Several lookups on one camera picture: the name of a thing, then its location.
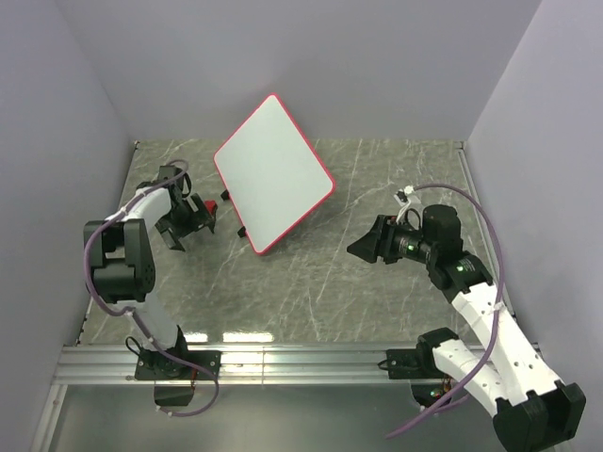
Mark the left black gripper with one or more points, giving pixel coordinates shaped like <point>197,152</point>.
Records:
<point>200,218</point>

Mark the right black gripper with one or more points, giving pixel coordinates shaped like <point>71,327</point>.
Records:
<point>380,240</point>

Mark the red whiteboard eraser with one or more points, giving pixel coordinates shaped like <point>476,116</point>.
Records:
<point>211,207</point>

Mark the red framed whiteboard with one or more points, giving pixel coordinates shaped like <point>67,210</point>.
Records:
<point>272,173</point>

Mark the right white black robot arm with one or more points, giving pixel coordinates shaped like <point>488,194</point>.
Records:
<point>532,409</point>

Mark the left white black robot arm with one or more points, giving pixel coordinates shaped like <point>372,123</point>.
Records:
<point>119,265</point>

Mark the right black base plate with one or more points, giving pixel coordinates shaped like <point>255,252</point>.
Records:
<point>405,363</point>

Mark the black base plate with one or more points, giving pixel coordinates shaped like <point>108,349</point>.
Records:
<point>152,365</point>
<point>405,363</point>

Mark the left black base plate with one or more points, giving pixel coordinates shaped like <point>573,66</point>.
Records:
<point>152,365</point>

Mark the aluminium mounting rail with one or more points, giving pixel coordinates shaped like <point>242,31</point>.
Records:
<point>240,364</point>

